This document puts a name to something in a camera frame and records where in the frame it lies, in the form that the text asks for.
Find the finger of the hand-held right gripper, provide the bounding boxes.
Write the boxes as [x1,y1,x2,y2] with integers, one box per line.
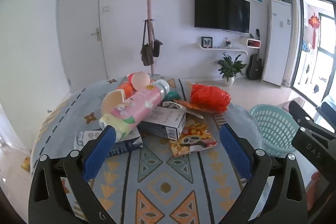
[288,100,336,184]

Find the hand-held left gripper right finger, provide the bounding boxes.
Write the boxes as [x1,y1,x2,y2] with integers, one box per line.
[219,124,307,224]

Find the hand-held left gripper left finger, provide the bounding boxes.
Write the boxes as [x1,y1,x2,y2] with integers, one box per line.
[28,124,117,224]

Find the teal plastic basket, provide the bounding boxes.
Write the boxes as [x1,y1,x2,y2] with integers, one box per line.
[249,104,301,157]

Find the pink cartoon print bottle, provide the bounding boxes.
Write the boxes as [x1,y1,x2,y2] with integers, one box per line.
[99,80,170,142]

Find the teal plastic bag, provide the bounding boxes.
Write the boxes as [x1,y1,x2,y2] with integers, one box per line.
[167,91,181,102]

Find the blue white flat box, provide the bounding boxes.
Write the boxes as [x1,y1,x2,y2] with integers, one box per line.
[74,130,143,159]

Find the panda print snack packet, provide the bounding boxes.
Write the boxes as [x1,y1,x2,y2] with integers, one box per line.
[169,119,218,157]

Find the beige plastic half shell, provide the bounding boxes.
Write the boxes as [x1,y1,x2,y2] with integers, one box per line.
[102,90,126,115]

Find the orange plastic bag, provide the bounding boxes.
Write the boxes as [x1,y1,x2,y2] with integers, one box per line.
[189,84,231,113]

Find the crumpled orange snack wrapper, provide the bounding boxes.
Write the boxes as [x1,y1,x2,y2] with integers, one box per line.
[173,99,205,119]

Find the grey white cardboard box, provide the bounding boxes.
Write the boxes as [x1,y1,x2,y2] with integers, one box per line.
[138,106,187,140]

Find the peach round ball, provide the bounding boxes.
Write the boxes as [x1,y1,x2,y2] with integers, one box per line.
[131,71,151,90]

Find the green potted plant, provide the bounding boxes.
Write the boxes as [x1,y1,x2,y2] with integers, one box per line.
[215,53,247,86]

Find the black guitar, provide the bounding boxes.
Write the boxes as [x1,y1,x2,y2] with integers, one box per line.
[247,54,263,80]

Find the glass balcony door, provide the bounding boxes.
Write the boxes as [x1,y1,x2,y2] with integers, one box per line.
[290,0,336,114]

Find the brown hanging bag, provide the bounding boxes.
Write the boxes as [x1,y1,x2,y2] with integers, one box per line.
[140,21,155,66]

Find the black hanging pouch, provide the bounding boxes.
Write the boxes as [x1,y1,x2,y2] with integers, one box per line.
[152,40,163,58]

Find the red knot ornament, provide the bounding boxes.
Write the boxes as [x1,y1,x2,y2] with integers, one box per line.
[308,13,321,43]

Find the white door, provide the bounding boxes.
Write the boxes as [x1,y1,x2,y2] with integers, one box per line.
[58,0,109,93]

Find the pink coat rack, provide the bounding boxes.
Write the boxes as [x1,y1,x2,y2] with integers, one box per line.
[142,0,166,77]

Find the low white wall shelf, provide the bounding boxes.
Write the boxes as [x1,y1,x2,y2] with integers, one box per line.
[195,43,248,56]

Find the black wall television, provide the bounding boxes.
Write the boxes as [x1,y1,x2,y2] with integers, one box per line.
[194,0,250,35]

